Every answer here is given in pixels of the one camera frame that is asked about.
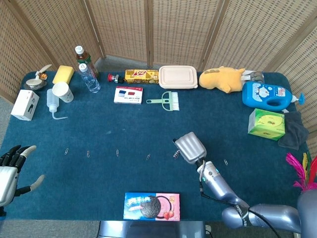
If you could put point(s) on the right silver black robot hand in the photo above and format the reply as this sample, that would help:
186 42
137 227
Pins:
192 148

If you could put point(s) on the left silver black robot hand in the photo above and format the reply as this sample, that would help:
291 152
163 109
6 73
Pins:
7 181

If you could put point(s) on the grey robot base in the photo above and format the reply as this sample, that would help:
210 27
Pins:
151 229

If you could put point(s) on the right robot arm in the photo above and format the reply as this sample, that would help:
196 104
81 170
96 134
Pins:
218 183

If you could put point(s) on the green hand brush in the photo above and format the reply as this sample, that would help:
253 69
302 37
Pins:
171 100

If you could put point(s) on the Oreo cookie box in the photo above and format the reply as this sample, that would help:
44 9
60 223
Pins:
151 207

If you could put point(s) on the blue table cloth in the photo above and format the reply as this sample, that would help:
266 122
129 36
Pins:
123 124

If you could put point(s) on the beige lidded lunch box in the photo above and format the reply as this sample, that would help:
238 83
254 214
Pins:
178 77

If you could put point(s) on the yellow plush toy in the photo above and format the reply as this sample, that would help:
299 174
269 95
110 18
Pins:
220 79

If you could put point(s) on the white cardboard box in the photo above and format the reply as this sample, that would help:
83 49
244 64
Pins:
23 105

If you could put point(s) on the green tissue box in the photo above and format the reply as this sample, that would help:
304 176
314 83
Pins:
266 125

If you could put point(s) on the white box red blue print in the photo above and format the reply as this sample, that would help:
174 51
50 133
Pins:
128 95

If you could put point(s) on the yellow biscuit pack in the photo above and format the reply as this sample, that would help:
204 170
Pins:
141 77

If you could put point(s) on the translucent squeeze wash bottle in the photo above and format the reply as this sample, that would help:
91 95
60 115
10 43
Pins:
51 101

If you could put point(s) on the blue detergent bottle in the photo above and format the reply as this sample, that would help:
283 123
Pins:
265 94

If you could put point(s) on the clear plastic packet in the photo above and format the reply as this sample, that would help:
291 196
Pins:
256 76

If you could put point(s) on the grey cloth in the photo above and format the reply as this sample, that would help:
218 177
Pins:
294 131

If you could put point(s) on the red emergency stop button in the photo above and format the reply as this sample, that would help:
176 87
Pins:
114 78

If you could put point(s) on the white paper cup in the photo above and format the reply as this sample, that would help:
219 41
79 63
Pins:
63 91

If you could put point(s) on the feather shuttlecock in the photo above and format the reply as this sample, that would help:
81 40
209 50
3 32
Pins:
302 173

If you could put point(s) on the yellow sponge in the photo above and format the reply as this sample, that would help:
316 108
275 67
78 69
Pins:
63 74

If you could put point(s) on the wicker folding screen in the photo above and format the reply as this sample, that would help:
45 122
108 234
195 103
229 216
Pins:
173 29

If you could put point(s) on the clear water bottle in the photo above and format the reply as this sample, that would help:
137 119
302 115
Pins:
90 80

